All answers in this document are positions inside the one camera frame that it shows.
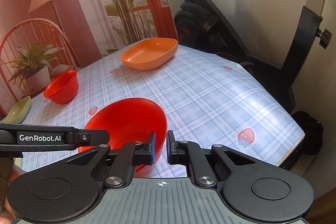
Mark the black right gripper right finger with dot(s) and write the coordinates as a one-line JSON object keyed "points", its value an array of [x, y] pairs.
{"points": [[251, 188]]}

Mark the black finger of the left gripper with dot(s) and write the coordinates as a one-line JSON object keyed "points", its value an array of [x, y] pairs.
{"points": [[19, 138]]}

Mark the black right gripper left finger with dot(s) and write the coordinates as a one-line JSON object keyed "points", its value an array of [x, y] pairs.
{"points": [[69, 189]]}

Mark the light green dish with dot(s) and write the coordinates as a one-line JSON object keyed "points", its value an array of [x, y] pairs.
{"points": [[19, 111]]}

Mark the plaid cartoon tablecloth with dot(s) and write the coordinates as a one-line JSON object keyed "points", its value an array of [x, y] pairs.
{"points": [[206, 98]]}

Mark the printed room backdrop cloth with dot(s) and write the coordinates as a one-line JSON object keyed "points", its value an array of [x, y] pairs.
{"points": [[42, 38]]}

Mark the orange rectangular dish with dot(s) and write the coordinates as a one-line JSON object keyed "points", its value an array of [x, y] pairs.
{"points": [[149, 54]]}

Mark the black exercise bike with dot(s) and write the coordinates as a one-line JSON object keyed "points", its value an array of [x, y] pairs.
{"points": [[267, 28]]}

